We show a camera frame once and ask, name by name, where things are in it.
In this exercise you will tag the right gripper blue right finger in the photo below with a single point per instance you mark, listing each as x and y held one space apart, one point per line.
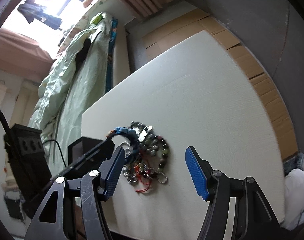
200 172

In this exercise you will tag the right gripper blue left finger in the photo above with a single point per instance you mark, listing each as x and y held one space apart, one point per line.
110 171

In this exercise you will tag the black jewelry box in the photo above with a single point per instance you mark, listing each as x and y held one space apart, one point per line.
79 147

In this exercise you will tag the light green crumpled duvet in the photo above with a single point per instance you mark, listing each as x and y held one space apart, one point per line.
53 89

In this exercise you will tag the green bed sheet mattress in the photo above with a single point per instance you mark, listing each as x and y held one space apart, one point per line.
93 78

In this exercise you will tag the white cloth at floor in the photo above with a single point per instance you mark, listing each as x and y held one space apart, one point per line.
294 199

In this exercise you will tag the flattened cardboard sheet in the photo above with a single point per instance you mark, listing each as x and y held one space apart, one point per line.
177 30

